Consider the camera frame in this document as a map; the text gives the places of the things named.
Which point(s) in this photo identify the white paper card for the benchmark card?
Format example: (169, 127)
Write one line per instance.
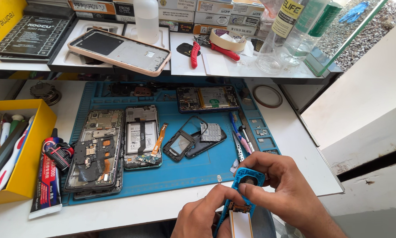
(216, 64)

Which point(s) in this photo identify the black and red small packet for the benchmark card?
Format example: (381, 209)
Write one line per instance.
(59, 155)

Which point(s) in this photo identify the white raised shelf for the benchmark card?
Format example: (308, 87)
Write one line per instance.
(277, 74)

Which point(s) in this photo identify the green edged glass pane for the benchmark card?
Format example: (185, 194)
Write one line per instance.
(320, 58)

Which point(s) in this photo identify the beige masking tape roll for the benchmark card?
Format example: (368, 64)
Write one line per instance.
(227, 44)

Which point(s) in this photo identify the round grey metal part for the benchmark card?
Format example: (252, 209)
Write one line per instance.
(46, 92)

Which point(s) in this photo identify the black keypad phone front frame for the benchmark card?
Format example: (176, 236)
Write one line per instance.
(171, 150)

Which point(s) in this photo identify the black oval pad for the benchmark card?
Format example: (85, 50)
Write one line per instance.
(184, 49)

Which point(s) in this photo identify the black keypad phone back cover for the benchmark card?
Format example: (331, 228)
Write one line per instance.
(204, 147)

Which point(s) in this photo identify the opened smartphone with white battery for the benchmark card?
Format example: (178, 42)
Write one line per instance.
(141, 138)

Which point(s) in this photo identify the stack of spare part boxes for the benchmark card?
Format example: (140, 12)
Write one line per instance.
(211, 15)

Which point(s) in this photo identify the opened blue smartphone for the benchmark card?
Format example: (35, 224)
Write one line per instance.
(208, 98)

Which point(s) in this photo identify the white phone box tray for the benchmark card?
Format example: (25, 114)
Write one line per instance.
(65, 53)
(165, 38)

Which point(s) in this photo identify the blue silicone repair mat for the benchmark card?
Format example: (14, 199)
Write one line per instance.
(191, 172)

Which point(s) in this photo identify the opened dark smartphone with boards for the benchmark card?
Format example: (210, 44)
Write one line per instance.
(95, 155)

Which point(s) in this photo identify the grey phone keypad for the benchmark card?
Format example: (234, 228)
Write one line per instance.
(212, 132)

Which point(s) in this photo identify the clear bottle with yellow label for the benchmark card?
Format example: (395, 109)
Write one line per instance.
(280, 29)

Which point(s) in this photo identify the yellow phone box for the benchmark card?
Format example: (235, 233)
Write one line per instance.
(3, 23)

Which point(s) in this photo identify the copper camera module cover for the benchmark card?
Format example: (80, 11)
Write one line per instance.
(142, 91)

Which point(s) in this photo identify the blue keypad phone housing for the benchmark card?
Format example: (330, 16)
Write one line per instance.
(239, 177)

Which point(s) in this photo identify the silver tweezers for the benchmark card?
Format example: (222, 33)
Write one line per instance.
(238, 147)

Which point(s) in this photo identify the person's right hand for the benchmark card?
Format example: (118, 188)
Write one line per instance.
(290, 191)

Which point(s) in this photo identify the smartphone frame in pink case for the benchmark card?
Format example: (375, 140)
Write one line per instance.
(128, 54)

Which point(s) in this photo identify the white plastic bottle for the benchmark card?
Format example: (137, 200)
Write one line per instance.
(146, 21)

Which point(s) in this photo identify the blue glove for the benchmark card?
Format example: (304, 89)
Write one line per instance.
(353, 11)

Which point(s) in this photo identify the red and white toothbrush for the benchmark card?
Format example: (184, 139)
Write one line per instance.
(9, 165)

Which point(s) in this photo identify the small silver component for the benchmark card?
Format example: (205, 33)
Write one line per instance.
(219, 179)

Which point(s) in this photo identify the silver precision screwdriver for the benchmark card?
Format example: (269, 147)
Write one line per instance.
(247, 137)

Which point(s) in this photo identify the clear bottle with green label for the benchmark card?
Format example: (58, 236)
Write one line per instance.
(317, 23)

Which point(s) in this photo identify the yellow cardboard tool box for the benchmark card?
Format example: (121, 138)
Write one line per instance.
(32, 155)

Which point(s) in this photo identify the black flat tool box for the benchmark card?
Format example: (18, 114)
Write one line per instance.
(36, 38)

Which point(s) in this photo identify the person's left hand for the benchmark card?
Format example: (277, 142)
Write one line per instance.
(198, 215)

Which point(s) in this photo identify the black and red glue tube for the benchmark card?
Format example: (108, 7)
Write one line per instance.
(47, 191)

